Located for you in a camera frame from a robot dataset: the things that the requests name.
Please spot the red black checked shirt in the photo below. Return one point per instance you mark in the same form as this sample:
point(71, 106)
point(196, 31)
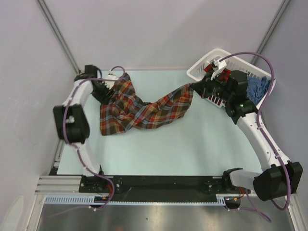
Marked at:
point(221, 76)

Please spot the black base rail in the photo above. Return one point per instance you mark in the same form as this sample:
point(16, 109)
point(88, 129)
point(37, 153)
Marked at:
point(170, 189)

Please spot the brown red plaid shirt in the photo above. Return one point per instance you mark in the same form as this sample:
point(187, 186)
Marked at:
point(125, 110)

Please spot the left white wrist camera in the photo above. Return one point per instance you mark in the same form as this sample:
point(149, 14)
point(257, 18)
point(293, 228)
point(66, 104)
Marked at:
point(110, 79)

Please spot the white slotted cable duct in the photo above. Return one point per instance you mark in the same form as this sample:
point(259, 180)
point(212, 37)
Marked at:
point(98, 201)

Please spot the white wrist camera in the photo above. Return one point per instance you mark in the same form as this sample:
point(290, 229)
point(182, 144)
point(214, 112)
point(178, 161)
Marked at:
point(110, 79)
point(217, 66)

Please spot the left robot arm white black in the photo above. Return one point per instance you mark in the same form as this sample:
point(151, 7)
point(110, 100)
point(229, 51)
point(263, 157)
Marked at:
point(73, 127)

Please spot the white plastic laundry basket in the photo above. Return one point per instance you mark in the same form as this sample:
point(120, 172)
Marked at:
point(240, 71)

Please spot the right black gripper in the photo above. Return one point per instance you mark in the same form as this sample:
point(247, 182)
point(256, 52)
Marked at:
point(202, 86)

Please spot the blue checked shirt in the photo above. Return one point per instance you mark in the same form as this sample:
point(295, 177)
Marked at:
point(257, 88)

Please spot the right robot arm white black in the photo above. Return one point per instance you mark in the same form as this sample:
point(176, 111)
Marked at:
point(280, 176)

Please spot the left aluminium corner post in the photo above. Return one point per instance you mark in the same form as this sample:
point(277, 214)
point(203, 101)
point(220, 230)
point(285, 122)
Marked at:
point(42, 5)

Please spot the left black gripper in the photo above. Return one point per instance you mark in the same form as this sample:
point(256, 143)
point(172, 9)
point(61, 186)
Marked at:
point(104, 99)

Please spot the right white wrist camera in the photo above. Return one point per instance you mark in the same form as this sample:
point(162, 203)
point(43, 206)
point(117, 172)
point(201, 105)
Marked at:
point(217, 66)

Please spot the aluminium corner post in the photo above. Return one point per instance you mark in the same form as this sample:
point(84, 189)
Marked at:
point(273, 25)
point(42, 5)

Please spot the right aluminium corner post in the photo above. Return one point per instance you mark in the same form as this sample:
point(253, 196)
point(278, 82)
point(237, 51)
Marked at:
point(273, 25)

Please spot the aluminium frame profile front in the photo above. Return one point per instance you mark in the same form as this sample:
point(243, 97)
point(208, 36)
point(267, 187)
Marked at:
point(58, 185)

